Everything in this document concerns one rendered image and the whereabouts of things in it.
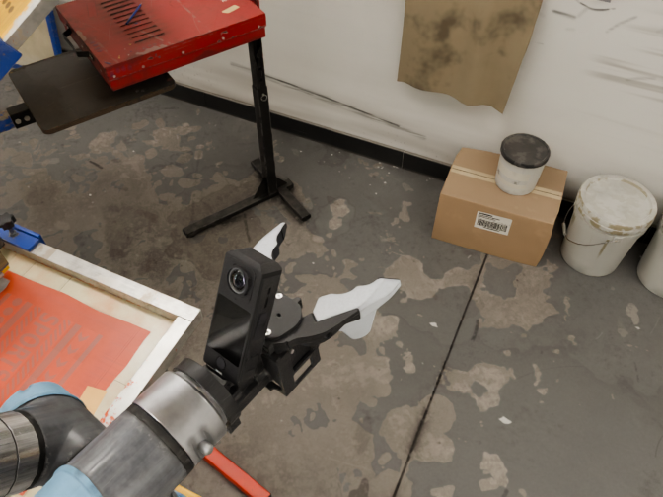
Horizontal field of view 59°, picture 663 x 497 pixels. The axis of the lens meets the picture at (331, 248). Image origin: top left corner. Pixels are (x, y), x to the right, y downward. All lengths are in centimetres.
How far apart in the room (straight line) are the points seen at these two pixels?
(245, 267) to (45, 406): 27
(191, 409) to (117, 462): 7
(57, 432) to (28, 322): 95
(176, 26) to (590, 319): 201
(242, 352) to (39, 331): 107
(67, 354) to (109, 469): 100
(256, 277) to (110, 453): 17
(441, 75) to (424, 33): 21
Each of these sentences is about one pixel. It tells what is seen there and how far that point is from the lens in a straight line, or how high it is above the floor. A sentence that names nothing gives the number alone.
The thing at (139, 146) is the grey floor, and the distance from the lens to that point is 345.
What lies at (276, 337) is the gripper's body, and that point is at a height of 169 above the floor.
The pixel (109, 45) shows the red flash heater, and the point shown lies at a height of 110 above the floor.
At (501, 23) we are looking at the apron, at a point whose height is 93.
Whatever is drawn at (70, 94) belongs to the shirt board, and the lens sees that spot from 221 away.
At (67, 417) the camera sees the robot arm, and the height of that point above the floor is 159.
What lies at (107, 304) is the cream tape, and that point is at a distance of 153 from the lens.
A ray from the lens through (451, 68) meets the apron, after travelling 270.
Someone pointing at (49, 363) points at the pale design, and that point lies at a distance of 149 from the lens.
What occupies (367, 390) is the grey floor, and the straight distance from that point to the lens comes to 238.
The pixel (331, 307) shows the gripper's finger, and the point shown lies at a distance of 54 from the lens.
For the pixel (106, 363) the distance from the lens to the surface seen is 144.
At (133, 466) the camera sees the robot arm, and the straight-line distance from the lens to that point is 50.
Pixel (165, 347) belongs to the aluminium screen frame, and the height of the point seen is 99.
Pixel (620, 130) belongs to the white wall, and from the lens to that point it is 278.
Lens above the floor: 214
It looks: 50 degrees down
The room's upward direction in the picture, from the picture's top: straight up
